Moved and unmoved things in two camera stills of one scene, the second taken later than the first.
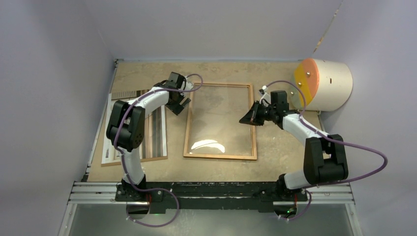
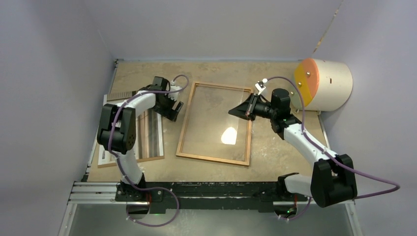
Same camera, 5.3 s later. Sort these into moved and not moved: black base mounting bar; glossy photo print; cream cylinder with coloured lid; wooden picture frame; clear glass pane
Moved: wooden picture frame; clear glass pane
Not moved: glossy photo print; black base mounting bar; cream cylinder with coloured lid
